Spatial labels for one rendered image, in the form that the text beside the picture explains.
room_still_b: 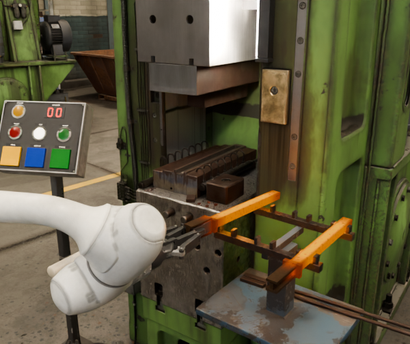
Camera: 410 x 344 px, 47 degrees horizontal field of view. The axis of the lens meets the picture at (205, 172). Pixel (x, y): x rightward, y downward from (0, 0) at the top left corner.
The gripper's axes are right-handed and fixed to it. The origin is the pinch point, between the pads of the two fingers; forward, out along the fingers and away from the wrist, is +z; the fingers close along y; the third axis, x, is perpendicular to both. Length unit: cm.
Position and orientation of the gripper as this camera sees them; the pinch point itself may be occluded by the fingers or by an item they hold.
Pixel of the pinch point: (198, 228)
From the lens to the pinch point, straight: 120.4
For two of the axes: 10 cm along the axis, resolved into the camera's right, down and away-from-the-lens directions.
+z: 6.3, -2.3, 7.4
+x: 0.1, -9.5, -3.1
